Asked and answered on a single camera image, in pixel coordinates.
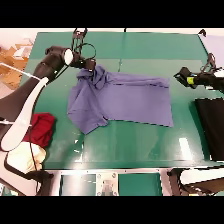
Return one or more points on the silver frame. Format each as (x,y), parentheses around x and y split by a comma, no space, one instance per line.
(106,183)

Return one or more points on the purple-blue T-shirt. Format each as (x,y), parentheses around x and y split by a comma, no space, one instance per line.
(133,100)

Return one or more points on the red garment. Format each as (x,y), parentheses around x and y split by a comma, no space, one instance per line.
(41,128)

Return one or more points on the black garment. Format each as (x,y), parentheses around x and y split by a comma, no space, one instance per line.
(211,126)

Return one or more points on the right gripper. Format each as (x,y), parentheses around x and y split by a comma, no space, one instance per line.
(185,78)

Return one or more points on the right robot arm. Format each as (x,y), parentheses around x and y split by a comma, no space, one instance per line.
(211,80)

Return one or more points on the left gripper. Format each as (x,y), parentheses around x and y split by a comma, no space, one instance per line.
(88,64)

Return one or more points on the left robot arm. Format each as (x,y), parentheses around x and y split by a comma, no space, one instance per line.
(20,100)

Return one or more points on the cream garment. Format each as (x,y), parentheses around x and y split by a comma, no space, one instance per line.
(21,158)

